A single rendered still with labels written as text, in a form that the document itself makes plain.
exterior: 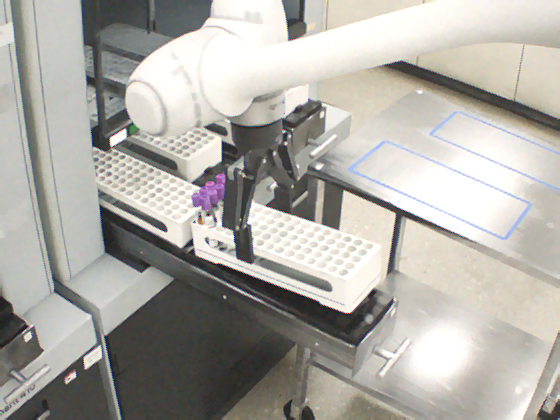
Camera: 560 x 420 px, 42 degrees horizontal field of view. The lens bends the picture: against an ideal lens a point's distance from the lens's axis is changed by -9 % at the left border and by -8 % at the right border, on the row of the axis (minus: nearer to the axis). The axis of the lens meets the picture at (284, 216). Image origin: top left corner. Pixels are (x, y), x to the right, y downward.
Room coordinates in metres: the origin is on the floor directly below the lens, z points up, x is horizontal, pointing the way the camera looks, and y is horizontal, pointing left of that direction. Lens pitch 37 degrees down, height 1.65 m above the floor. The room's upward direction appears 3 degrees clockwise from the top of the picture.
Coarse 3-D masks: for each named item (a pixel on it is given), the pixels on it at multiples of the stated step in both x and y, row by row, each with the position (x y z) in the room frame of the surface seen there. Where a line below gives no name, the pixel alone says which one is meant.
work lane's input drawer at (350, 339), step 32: (128, 224) 1.06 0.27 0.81; (160, 256) 1.00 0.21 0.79; (192, 256) 0.98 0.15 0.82; (224, 288) 0.93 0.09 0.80; (256, 288) 0.91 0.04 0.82; (256, 320) 0.89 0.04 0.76; (288, 320) 0.86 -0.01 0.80; (320, 320) 0.84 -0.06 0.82; (352, 320) 0.84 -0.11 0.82; (384, 320) 0.87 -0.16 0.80; (320, 352) 0.83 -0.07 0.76; (352, 352) 0.80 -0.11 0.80; (384, 352) 0.84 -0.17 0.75
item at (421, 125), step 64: (384, 128) 1.41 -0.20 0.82; (448, 128) 1.43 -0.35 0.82; (512, 128) 1.46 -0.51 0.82; (320, 192) 1.25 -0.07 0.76; (384, 192) 1.18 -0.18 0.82; (448, 192) 1.19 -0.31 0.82; (512, 192) 1.20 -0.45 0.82; (512, 256) 1.01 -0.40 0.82; (448, 320) 1.40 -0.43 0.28; (384, 384) 1.17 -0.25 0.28; (448, 384) 1.17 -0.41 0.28; (512, 384) 1.17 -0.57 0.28
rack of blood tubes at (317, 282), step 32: (192, 224) 0.99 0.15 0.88; (256, 224) 0.99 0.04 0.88; (288, 224) 0.98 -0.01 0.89; (320, 224) 0.97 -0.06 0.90; (224, 256) 0.95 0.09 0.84; (256, 256) 0.94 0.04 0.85; (288, 256) 0.90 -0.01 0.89; (320, 256) 0.90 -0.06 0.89; (352, 256) 0.89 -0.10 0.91; (288, 288) 0.88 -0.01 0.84; (320, 288) 0.88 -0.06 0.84; (352, 288) 0.84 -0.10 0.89
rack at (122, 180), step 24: (96, 168) 1.17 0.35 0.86; (120, 168) 1.16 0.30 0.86; (144, 168) 1.17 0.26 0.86; (120, 192) 1.08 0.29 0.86; (144, 192) 1.09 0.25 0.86; (168, 192) 1.09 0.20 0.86; (192, 192) 1.10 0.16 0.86; (144, 216) 1.09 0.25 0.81; (168, 216) 1.02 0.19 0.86; (192, 216) 1.03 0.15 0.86
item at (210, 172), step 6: (222, 156) 1.28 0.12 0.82; (222, 162) 1.26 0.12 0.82; (228, 162) 1.26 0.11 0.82; (234, 162) 1.26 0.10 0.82; (210, 168) 1.23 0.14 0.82; (216, 168) 1.24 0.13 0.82; (222, 168) 1.24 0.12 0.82; (204, 174) 1.22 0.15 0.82; (210, 174) 1.22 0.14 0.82; (216, 174) 1.22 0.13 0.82; (198, 180) 1.20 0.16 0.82; (204, 180) 1.20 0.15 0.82; (210, 180) 1.20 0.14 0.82; (198, 186) 1.18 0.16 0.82
